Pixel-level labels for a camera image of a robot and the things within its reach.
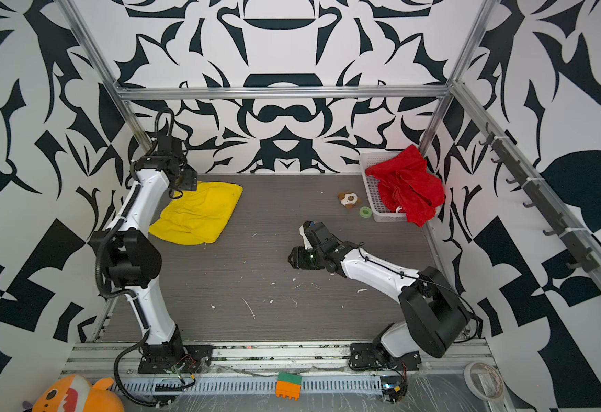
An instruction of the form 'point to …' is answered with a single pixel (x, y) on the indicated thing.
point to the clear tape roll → (483, 380)
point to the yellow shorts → (198, 216)
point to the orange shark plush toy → (75, 393)
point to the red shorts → (406, 184)
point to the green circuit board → (393, 388)
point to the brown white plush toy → (349, 199)
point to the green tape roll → (365, 212)
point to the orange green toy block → (288, 385)
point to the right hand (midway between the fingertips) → (293, 258)
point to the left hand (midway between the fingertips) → (175, 176)
